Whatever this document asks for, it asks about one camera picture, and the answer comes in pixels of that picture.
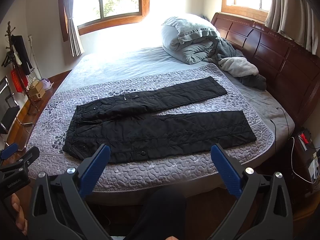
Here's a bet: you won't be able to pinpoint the black quilted pants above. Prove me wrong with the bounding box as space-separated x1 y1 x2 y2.
62 77 256 164

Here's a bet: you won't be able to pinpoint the person's left hand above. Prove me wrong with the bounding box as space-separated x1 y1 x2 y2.
11 193 28 236

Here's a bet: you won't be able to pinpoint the black chrome chair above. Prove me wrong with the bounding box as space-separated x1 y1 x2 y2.
1 76 34 152

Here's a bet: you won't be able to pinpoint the wooden coat rack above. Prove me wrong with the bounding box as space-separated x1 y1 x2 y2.
2 21 40 113

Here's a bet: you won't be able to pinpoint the cardboard box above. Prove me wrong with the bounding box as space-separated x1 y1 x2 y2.
29 80 46 101

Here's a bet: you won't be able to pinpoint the red hanging bag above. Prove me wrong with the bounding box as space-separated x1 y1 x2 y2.
10 68 28 93

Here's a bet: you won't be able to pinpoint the purple plastic bag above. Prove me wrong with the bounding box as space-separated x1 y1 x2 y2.
41 78 54 91

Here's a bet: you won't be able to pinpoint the bedside power strip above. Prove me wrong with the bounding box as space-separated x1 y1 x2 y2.
298 129 312 151

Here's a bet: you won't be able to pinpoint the black hanging garment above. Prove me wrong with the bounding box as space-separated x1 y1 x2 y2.
11 35 33 75

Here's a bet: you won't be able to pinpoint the grey bed sheet mattress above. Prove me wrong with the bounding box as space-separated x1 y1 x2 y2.
51 48 295 155

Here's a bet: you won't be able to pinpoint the dark wooden headboard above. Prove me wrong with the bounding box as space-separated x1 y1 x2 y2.
212 12 319 127

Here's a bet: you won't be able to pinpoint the white fleece blanket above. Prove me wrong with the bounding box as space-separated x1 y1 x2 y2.
218 57 259 77

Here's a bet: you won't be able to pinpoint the wooden framed left window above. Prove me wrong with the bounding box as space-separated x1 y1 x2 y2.
58 0 150 42

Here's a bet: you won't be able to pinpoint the beige left curtain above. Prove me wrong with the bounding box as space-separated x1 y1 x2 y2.
63 0 85 57

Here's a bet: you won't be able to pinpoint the beige curtain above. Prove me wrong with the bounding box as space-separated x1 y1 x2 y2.
63 0 85 57
265 0 319 56

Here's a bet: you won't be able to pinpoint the grey-green folded comforter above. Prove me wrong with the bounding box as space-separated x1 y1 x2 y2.
162 14 222 65

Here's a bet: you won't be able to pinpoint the beige right curtain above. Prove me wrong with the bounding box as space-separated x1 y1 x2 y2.
265 0 319 56

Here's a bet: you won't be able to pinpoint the white wire rack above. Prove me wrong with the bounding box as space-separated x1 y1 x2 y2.
26 68 42 88

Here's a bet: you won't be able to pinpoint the black charging cable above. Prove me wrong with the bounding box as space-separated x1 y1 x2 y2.
269 107 291 153

